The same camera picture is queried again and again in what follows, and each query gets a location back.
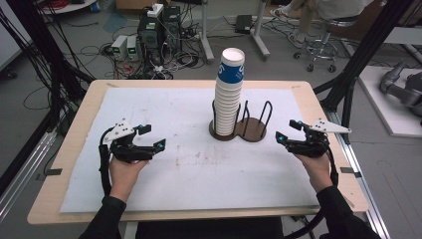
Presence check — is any left hand-held gripper cable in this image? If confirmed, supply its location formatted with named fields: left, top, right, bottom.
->
left=98, top=127, right=115, bottom=197

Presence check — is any white desk leg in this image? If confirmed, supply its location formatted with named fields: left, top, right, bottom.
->
left=198, top=0, right=216, bottom=64
left=250, top=0, right=272, bottom=62

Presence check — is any person's left hand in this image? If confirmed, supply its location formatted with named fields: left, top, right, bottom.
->
left=108, top=155, right=150, bottom=203

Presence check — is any person's right hand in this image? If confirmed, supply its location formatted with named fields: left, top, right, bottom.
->
left=293, top=152, right=333, bottom=194

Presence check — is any white power strip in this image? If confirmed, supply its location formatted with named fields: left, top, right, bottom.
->
left=146, top=3, right=165, bottom=18

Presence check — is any white foam mat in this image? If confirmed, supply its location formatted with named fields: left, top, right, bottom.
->
left=59, top=87, right=320, bottom=213

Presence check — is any stack of white paper cups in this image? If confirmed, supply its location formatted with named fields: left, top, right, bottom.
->
left=213, top=47, right=246, bottom=137

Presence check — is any grey bench power supply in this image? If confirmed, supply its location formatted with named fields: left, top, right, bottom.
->
left=125, top=35, right=140, bottom=62
left=110, top=34, right=128, bottom=62

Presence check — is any brown wire cup rack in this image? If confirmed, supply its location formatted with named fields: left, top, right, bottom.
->
left=208, top=99, right=274, bottom=143

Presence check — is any white platform board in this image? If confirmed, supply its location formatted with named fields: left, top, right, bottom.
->
left=357, top=65, right=422, bottom=138

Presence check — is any black computer tower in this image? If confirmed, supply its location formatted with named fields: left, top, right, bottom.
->
left=162, top=5, right=183, bottom=54
left=137, top=14, right=166, bottom=66

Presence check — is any tangle of floor cables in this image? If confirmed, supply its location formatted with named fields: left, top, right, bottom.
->
left=79, top=43, right=207, bottom=81

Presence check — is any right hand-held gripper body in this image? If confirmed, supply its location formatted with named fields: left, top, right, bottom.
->
left=284, top=119, right=352, bottom=159

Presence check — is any black frame post with cables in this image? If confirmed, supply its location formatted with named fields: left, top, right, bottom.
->
left=0, top=0, right=96, bottom=133

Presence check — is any chrome swivel stool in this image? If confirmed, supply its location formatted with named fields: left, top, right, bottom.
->
left=293, top=15, right=361, bottom=74

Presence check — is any black box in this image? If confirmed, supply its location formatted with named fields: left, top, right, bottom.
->
left=234, top=14, right=254, bottom=35

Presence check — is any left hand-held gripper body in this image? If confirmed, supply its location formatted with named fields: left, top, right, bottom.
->
left=98, top=118, right=157, bottom=164

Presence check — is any right hand-held gripper cable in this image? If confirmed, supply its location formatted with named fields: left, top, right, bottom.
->
left=285, top=143, right=340, bottom=239

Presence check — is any hand-held gripper cable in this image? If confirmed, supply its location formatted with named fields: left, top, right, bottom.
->
left=285, top=143, right=340, bottom=239
left=98, top=127, right=115, bottom=197

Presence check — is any aluminium rail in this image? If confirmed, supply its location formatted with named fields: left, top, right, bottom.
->
left=0, top=128, right=58, bottom=220
left=326, top=111, right=391, bottom=239

